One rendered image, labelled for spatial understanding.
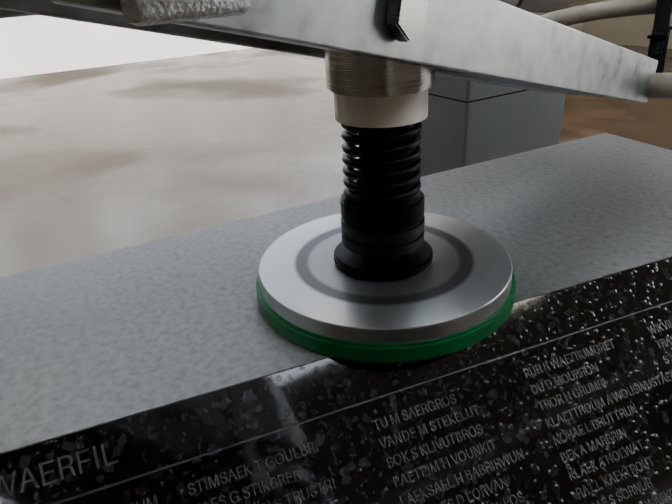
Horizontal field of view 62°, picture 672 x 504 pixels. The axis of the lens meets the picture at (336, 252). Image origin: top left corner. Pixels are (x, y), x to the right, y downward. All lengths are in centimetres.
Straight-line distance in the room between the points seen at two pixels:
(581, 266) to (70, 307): 45
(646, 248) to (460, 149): 104
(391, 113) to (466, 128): 117
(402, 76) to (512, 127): 131
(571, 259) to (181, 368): 35
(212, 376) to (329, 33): 24
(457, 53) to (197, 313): 28
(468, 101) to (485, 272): 112
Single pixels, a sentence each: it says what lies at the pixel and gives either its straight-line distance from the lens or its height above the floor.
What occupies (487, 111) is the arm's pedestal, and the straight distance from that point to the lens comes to 161.
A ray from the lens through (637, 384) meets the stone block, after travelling 53.
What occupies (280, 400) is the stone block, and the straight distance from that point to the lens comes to 40.
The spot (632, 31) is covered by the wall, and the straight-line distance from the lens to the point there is 844.
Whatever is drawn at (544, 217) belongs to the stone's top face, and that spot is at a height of 82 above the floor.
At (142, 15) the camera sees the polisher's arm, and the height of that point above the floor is 106.
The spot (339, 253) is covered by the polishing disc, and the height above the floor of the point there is 86.
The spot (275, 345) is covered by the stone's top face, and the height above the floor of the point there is 82.
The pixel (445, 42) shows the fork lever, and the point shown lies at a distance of 38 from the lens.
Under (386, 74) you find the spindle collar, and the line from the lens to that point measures 39.
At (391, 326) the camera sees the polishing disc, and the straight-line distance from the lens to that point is 39.
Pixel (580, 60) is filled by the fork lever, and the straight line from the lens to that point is 58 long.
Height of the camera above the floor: 107
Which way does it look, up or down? 27 degrees down
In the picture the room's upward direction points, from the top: 3 degrees counter-clockwise
